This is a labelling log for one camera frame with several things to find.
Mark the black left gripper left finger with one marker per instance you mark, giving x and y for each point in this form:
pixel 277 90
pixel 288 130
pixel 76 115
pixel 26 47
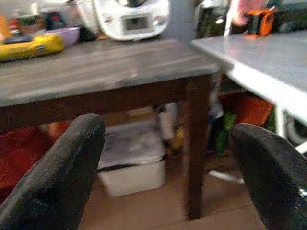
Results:
pixel 57 177

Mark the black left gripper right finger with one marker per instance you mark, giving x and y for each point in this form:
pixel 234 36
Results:
pixel 273 172

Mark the red container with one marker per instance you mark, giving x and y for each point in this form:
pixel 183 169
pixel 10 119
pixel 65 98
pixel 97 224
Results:
pixel 21 153

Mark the green bag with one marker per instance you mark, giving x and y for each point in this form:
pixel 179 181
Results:
pixel 225 134

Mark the orange crate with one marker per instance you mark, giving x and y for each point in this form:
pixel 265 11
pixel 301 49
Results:
pixel 251 109

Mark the white storage box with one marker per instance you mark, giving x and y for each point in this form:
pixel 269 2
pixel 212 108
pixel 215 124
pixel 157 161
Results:
pixel 134 165

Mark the white bottle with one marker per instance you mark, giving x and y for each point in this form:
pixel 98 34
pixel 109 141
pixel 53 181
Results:
pixel 168 122

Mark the white folding table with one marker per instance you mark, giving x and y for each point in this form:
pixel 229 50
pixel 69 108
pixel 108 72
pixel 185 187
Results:
pixel 263 55

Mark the dark wooden table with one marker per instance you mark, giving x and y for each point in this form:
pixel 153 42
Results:
pixel 100 67

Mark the yellow food package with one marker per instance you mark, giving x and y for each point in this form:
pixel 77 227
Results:
pixel 28 49

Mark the purple bowl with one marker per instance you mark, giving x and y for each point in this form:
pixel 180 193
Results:
pixel 69 34

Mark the orange and black tool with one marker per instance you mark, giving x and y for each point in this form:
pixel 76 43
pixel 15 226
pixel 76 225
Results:
pixel 262 21

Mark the black kitchen appliance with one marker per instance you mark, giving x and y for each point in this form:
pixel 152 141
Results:
pixel 211 21

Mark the pink cloth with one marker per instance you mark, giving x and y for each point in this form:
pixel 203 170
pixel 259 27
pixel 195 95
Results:
pixel 242 12

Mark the white kitchen food processor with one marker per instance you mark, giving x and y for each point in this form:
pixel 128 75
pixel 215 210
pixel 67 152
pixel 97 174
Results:
pixel 134 21

